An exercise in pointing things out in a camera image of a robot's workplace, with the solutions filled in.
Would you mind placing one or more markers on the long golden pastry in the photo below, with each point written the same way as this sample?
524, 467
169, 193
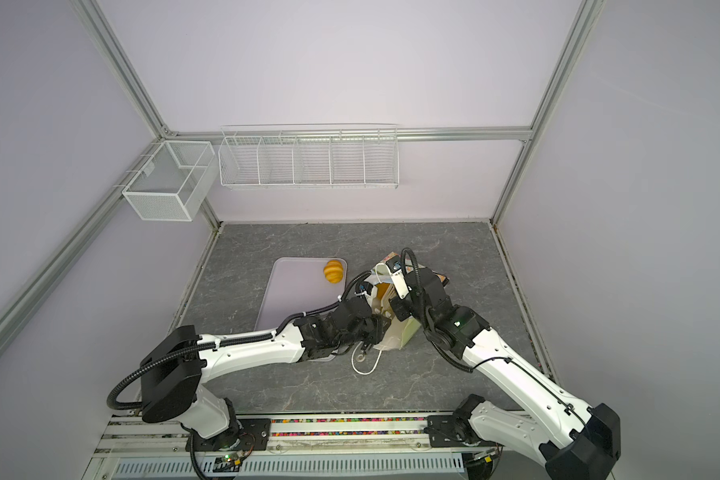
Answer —
381, 290

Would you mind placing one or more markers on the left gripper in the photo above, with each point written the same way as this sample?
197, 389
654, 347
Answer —
378, 331

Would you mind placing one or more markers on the white mesh box basket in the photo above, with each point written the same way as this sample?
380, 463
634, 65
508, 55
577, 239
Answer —
174, 181

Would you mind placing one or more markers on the lavender tray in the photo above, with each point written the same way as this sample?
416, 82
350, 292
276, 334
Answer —
298, 284

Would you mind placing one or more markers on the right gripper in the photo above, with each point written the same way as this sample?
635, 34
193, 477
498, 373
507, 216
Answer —
399, 305

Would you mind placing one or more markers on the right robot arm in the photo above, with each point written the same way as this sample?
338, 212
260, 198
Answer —
568, 437

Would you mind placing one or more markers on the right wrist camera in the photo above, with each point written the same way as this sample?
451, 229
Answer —
394, 267

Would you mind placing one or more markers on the aluminium frame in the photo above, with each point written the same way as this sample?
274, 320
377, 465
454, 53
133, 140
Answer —
35, 291

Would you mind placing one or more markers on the floral paper bag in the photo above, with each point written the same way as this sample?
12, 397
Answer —
396, 336

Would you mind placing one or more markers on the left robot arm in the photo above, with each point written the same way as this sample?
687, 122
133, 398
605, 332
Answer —
170, 382

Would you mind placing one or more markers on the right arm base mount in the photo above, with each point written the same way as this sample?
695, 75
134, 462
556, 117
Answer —
450, 431

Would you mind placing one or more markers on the yellow twisted bread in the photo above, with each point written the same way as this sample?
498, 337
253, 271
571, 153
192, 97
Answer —
334, 271

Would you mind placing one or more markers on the aluminium front rail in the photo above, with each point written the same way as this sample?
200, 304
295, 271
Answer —
388, 432

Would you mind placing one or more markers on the white wire basket rack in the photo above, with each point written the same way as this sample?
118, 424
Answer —
338, 155

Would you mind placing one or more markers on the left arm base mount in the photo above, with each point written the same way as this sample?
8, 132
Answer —
250, 434

